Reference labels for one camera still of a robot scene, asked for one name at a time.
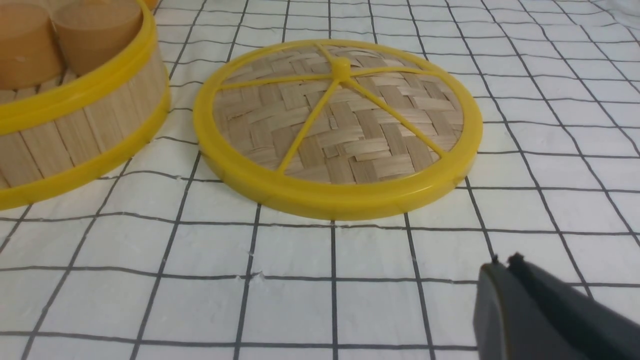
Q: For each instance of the yellow woven steamer lid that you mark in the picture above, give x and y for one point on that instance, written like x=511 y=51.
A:
x=337 y=129

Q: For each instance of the brown bun in steamer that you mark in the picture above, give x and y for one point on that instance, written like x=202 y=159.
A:
x=29 y=50
x=91 y=32

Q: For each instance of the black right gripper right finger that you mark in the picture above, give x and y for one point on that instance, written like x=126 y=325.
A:
x=590 y=328

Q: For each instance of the yellow bamboo steamer basket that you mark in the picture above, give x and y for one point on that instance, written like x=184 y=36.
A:
x=70 y=130

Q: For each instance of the white grid tablecloth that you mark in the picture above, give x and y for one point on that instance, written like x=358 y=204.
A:
x=159 y=260

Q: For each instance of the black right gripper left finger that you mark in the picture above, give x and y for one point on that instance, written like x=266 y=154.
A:
x=507 y=323

